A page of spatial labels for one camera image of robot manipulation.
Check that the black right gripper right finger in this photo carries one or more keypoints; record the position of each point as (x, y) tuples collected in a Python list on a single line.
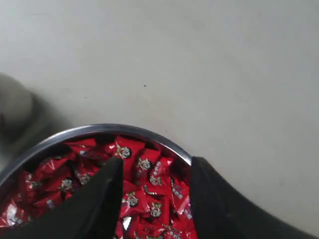
[(219, 211)]

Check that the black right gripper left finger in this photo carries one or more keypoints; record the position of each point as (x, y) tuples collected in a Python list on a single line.
[(91, 213)]

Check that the stainless steel bowl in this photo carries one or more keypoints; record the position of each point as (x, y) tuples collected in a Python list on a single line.
[(156, 187)]

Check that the stainless steel cup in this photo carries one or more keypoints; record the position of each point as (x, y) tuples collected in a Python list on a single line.
[(16, 109)]

